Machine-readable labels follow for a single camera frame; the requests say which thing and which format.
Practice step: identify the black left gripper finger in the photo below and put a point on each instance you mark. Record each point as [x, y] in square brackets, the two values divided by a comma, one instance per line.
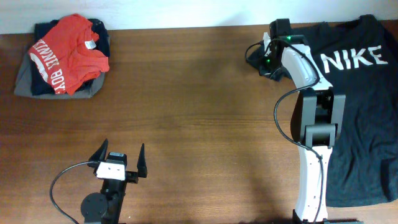
[141, 163]
[99, 155]

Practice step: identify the grey folded garment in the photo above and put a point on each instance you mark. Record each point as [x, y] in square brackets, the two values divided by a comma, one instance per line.
[24, 81]

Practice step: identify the red folded t-shirt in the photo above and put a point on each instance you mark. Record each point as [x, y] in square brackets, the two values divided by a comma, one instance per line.
[66, 56]

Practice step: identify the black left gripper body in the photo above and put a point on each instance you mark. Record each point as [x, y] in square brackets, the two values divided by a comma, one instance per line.
[130, 177]

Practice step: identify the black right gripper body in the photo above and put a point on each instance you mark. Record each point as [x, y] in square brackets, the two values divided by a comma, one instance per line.
[270, 65]

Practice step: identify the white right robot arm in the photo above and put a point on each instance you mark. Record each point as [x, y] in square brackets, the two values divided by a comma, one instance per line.
[317, 118]

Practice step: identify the dark green Nike t-shirt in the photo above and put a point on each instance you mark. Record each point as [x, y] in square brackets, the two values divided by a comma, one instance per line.
[359, 58]

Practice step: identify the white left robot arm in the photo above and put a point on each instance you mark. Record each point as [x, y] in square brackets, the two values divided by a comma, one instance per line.
[105, 206]

